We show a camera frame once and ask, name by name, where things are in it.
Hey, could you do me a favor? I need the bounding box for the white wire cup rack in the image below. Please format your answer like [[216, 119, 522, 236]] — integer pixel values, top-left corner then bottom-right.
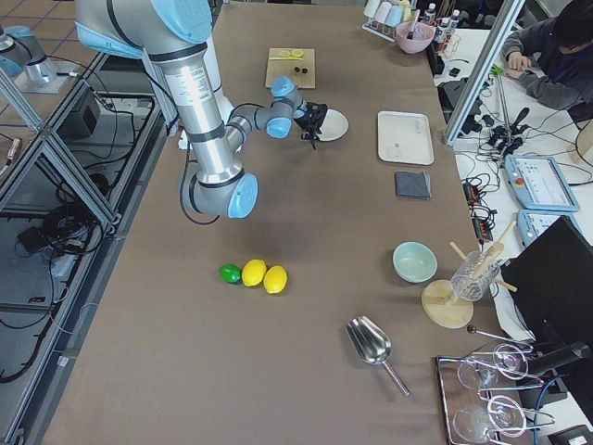
[[361, 17, 396, 43]]

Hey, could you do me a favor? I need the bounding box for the round white plate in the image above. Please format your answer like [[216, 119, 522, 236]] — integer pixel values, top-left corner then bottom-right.
[[317, 108, 349, 142]]

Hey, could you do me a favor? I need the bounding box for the black monitor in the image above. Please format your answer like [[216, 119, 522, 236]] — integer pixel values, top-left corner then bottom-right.
[[501, 216, 592, 345]]

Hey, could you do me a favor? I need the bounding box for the teach pendant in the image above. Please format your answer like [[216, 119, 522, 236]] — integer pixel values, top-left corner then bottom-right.
[[504, 155, 580, 212], [516, 210, 563, 247]]

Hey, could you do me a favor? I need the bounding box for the green lime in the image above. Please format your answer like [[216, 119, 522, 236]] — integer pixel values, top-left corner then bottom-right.
[[219, 263, 242, 284]]

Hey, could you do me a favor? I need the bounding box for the yellow plastic cup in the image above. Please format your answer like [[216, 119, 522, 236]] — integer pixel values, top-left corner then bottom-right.
[[399, 0, 413, 22]]

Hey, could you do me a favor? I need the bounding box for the steel ice scoop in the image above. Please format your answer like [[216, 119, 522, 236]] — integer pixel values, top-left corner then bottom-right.
[[347, 315, 410, 398]]

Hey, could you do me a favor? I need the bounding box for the other robot base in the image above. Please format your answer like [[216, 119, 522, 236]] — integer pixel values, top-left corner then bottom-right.
[[1, 25, 67, 94]]

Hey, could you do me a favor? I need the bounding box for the wooden glass drying stand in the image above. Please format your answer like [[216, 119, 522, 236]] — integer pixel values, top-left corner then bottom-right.
[[422, 221, 517, 329]]

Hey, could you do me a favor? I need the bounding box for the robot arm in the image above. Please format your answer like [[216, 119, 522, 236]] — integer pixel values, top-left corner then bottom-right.
[[75, 1, 327, 218]]

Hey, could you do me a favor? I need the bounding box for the aluminium frame post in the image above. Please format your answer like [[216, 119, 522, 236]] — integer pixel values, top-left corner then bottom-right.
[[443, 0, 524, 146]]

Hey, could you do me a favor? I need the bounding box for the pink plastic cup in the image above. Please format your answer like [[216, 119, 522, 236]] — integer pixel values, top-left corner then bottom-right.
[[374, 1, 393, 24]]

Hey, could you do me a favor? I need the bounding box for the white plastic cup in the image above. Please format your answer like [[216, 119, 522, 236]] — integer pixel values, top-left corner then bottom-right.
[[363, 0, 381, 19]]

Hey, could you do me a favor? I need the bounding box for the steel muddler black tip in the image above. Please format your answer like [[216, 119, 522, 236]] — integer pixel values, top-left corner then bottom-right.
[[407, 9, 421, 40]]

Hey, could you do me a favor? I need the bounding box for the bar spoon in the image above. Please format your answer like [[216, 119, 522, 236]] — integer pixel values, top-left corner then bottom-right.
[[466, 324, 531, 346]]

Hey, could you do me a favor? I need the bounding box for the clear textured glass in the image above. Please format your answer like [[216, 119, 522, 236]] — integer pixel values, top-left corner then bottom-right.
[[450, 251, 500, 302]]

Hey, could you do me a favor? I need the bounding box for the yellow plastic knife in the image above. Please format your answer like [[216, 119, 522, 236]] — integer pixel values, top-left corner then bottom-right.
[[268, 56, 304, 61]]

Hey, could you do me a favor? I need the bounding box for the yellow lemon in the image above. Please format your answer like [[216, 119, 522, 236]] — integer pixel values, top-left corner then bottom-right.
[[263, 265, 288, 295], [241, 259, 267, 286]]

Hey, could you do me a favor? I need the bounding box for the bamboo cutting board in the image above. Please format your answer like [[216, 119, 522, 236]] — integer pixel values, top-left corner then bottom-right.
[[265, 47, 316, 89]]

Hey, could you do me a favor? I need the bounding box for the grey folded cloth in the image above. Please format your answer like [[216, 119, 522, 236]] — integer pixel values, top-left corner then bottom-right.
[[395, 171, 432, 200]]

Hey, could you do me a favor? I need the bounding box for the light green bowl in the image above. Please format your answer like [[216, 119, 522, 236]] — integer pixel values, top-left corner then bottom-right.
[[392, 242, 437, 284]]

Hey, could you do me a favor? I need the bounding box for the person in grey hoodie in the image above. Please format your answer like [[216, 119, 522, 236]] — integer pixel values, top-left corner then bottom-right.
[[502, 0, 592, 122]]

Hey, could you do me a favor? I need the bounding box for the copper wire bottle rack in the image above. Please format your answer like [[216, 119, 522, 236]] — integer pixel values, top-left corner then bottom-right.
[[433, 31, 461, 58]]

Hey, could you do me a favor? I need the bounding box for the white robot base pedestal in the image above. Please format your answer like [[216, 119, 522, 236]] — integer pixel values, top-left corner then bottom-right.
[[178, 32, 245, 154]]

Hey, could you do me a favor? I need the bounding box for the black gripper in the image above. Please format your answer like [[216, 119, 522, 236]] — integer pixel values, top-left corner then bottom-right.
[[296, 102, 328, 149]]

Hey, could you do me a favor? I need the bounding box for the pink bowl of ice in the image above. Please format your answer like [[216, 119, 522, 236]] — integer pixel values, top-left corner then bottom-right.
[[396, 21, 435, 54]]

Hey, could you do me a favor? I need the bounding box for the oolong tea bottle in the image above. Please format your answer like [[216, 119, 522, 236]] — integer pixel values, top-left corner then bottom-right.
[[447, 9, 461, 38], [433, 18, 448, 45]]

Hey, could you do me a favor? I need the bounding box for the wine glass rack tray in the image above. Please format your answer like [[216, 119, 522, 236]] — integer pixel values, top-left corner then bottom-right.
[[435, 356, 556, 444]]

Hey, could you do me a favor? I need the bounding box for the cream rabbit tray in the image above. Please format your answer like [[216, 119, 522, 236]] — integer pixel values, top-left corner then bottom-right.
[[377, 110, 434, 165]]

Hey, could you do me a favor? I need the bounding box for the blue plastic cup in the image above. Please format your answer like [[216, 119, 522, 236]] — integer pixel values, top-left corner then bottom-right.
[[385, 5, 403, 28]]

